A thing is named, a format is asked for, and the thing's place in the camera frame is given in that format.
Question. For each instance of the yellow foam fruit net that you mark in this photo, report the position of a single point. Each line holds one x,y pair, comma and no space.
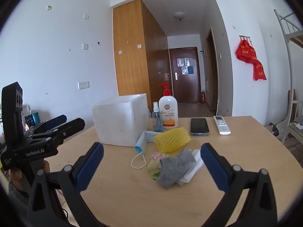
170,139

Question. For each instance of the grey sock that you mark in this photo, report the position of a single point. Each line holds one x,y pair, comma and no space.
170,172

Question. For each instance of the black smartphone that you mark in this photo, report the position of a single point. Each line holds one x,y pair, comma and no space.
199,125

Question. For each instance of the pink green patterned sock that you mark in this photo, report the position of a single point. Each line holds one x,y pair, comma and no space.
153,167

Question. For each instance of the wooden side door frame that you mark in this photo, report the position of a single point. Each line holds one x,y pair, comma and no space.
212,75

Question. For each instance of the red fire extinguisher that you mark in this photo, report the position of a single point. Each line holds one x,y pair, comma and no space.
203,98

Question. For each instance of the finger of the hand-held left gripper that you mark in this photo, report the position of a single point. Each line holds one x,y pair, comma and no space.
68,128
55,121

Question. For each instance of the person's left hand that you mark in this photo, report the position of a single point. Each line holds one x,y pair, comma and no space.
16,177

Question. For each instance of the double white wall outlet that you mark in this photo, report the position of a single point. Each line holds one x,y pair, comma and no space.
83,85

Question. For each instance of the red cloth bag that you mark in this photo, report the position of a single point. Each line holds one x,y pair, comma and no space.
260,71
245,52

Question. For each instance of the round ceiling lamp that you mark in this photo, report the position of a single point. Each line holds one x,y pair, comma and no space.
179,16

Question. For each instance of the teal metal can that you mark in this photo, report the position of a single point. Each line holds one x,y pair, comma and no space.
36,119

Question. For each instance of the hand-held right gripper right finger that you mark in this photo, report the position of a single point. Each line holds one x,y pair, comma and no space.
214,170

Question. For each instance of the white remote control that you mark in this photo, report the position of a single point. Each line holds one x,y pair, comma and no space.
221,124

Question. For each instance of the metal wall hook rack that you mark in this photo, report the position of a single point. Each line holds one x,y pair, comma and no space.
245,37

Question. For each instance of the white foam box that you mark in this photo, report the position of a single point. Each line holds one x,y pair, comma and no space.
113,123

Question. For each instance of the white bunk bed frame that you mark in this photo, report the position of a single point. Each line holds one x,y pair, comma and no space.
287,42

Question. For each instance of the white tissue paper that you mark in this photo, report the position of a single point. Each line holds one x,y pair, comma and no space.
196,167

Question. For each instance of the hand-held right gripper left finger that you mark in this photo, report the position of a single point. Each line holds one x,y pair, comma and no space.
90,167

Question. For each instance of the small clear spray bottle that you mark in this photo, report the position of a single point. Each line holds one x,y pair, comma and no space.
158,120

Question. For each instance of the wooden wardrobe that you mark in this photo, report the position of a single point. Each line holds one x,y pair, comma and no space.
132,52

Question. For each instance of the brown entrance door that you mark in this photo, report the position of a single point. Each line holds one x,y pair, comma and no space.
187,87

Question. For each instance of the blue face mask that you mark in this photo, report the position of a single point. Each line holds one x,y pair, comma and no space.
141,143

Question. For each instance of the white red pump bottle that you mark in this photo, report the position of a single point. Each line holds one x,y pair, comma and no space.
168,113

